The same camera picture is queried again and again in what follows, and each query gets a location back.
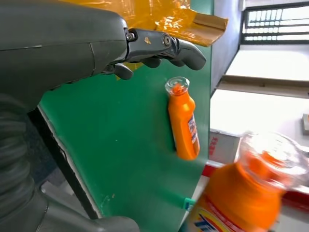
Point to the grey wall plate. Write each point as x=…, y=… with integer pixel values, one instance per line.
x=305, y=124

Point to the green table mat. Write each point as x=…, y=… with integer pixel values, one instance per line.
x=125, y=144

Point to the window with dark grille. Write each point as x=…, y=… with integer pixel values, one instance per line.
x=275, y=24

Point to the orange bottle with clear cap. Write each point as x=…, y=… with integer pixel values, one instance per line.
x=182, y=121
x=241, y=198

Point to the small teal bottle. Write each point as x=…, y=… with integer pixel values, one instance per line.
x=188, y=204

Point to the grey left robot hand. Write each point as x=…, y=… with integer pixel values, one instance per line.
x=48, y=48

